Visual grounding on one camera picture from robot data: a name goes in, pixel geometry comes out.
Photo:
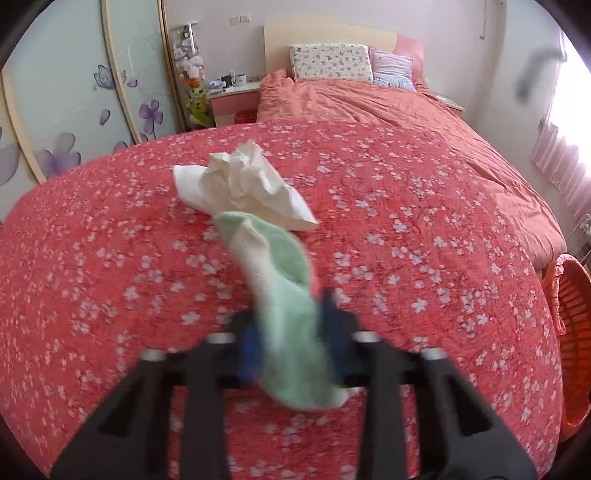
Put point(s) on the small orange bin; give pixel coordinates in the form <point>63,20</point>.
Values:
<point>245,117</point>

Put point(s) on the salmon duvet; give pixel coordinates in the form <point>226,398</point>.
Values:
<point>392,110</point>

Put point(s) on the wardrobe with purple flowers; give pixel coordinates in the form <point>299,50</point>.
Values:
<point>69,92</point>

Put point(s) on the nightstand with book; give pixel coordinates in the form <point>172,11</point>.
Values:
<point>450,102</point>

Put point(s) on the white wall switch plate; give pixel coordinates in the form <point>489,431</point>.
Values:
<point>240,19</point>

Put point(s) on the orange plastic basket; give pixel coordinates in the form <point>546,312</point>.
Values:
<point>572,332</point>

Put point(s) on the hanging plush toy rack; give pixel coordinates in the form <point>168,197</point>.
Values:
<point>191,69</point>

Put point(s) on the green and white sock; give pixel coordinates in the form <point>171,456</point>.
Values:
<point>286,318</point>

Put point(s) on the floral white pillow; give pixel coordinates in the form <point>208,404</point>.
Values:
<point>330,62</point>

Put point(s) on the plain pink pillow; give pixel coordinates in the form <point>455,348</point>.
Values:
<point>411,48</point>

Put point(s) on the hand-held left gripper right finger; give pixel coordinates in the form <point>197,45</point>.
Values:
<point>333,344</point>

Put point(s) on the cream bed headboard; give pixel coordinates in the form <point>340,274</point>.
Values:
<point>286,41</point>

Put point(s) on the white tissue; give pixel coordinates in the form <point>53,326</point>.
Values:
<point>244,184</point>

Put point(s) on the red floral blanket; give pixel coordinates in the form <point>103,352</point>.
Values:
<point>115,277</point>

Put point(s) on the pink and white nightstand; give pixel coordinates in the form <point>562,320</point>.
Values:
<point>231,104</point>

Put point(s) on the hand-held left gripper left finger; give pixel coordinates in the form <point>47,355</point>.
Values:
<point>249,357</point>

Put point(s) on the pink curtain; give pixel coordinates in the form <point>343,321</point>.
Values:
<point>563,161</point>

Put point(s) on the striped pink pillow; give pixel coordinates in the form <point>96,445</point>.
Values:
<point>392,71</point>

